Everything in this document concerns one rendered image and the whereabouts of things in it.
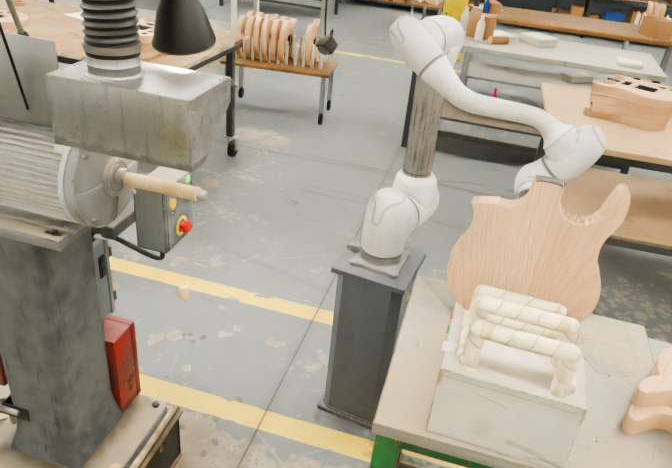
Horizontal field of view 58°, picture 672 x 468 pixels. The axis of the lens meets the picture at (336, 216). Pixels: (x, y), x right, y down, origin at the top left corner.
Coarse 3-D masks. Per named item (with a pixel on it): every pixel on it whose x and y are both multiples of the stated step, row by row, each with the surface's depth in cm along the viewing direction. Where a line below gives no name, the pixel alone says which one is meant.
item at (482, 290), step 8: (480, 288) 134; (488, 288) 134; (496, 288) 134; (488, 296) 133; (496, 296) 133; (504, 296) 132; (512, 296) 132; (520, 296) 132; (528, 296) 132; (520, 304) 132; (528, 304) 131; (536, 304) 131; (544, 304) 131; (552, 304) 131; (560, 304) 131; (552, 312) 130; (560, 312) 130
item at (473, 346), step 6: (468, 336) 111; (474, 336) 110; (468, 342) 111; (474, 342) 110; (480, 342) 110; (468, 348) 112; (474, 348) 111; (480, 348) 111; (468, 354) 112; (474, 354) 112; (480, 354) 113; (468, 360) 113; (474, 360) 112; (462, 366) 114; (468, 366) 113; (474, 366) 113; (468, 372) 114
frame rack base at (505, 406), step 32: (448, 352) 118; (512, 352) 120; (448, 384) 115; (480, 384) 113; (512, 384) 112; (544, 384) 113; (448, 416) 119; (480, 416) 117; (512, 416) 114; (544, 416) 112; (576, 416) 110; (512, 448) 118; (544, 448) 115
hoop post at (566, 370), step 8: (560, 360) 108; (576, 360) 106; (560, 368) 108; (568, 368) 107; (576, 368) 107; (560, 376) 108; (568, 376) 108; (552, 384) 111; (560, 384) 109; (568, 384) 109; (552, 392) 111; (560, 392) 110
